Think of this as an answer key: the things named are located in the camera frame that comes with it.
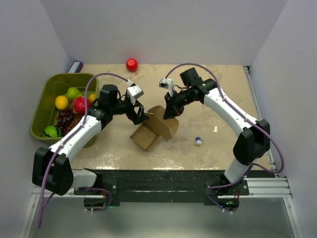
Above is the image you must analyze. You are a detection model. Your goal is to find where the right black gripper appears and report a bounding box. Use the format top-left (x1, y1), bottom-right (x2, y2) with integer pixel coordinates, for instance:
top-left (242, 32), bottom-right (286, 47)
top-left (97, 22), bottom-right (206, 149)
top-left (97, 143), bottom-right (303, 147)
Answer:
top-left (164, 88), bottom-right (196, 119)

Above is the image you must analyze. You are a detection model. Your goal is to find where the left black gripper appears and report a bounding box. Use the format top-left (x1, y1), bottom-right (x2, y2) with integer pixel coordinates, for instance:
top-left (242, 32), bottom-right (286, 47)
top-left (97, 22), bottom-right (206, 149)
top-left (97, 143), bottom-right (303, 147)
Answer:
top-left (110, 95), bottom-right (150, 125)

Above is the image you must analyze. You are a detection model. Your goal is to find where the brown cardboard box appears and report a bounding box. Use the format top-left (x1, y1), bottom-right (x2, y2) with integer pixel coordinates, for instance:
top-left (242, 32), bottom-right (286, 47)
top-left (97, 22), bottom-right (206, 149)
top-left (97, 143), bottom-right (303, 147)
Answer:
top-left (130, 106), bottom-right (179, 151)

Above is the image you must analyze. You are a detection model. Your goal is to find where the small blue white toy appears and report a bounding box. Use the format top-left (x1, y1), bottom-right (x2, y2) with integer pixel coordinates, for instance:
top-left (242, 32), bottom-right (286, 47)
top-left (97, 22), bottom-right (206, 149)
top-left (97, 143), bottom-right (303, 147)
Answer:
top-left (195, 137), bottom-right (203, 146)

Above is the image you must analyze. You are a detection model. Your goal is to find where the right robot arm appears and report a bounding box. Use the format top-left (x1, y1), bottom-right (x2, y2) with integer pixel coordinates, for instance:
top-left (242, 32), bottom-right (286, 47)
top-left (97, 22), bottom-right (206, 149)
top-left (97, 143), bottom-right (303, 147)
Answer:
top-left (159, 68), bottom-right (270, 195)

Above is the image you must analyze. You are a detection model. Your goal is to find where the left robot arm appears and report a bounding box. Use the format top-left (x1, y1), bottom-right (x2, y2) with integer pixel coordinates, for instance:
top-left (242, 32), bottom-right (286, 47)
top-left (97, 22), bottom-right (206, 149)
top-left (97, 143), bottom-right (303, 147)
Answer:
top-left (32, 84), bottom-right (149, 195)

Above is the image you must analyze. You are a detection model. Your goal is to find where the purple white box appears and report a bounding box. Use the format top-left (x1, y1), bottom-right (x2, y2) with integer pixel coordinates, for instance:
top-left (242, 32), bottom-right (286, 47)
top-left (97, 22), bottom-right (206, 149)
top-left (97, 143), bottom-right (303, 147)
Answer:
top-left (68, 60), bottom-right (83, 73)

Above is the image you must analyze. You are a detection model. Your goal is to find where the small orange fruit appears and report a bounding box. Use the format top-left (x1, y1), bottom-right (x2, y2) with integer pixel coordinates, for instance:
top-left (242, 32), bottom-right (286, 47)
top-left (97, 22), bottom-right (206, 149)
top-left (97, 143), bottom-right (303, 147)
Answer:
top-left (88, 93), bottom-right (96, 103)

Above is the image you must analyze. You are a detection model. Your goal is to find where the red apple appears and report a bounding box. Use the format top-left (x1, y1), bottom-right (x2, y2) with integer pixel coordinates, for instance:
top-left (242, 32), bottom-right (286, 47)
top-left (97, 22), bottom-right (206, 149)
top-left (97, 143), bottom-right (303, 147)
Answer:
top-left (126, 58), bottom-right (138, 72)

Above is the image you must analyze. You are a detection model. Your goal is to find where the purple grapes bunch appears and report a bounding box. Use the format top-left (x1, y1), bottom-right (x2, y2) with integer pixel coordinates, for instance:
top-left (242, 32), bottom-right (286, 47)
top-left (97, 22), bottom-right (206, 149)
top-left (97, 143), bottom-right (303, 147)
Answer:
top-left (56, 108), bottom-right (83, 136)

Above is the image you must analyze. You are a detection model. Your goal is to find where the yellow lemon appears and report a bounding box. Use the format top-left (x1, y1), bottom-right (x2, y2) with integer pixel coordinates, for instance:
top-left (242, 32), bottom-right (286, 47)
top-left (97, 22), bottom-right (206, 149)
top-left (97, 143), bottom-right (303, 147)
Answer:
top-left (54, 95), bottom-right (69, 111)

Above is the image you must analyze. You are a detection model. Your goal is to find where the green plastic bin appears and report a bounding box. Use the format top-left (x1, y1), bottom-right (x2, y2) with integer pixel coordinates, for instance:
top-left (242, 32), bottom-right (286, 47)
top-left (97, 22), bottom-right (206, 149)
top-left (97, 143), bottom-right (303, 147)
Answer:
top-left (30, 73), bottom-right (93, 145)

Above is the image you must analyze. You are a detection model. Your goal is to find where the small watermelon toy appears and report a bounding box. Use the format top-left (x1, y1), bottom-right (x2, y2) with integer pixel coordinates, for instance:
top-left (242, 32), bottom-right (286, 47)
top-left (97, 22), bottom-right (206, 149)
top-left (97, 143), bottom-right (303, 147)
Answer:
top-left (43, 125), bottom-right (62, 138)

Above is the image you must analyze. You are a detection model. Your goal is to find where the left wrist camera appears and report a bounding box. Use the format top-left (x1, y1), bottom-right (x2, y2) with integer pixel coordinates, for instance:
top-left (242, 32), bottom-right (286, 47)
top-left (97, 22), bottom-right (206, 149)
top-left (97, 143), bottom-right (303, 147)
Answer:
top-left (127, 84), bottom-right (144, 105)

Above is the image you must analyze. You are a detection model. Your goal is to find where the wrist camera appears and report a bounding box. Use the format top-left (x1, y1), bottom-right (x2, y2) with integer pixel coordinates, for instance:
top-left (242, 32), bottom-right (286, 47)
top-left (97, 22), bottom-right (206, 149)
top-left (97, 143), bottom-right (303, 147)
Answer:
top-left (158, 78), bottom-right (174, 96)
top-left (127, 84), bottom-right (144, 105)

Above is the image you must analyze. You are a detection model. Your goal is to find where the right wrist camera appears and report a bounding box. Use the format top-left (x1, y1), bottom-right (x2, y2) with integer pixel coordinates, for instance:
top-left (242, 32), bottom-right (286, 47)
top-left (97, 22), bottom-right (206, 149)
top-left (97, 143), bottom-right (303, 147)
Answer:
top-left (158, 78), bottom-right (174, 96)

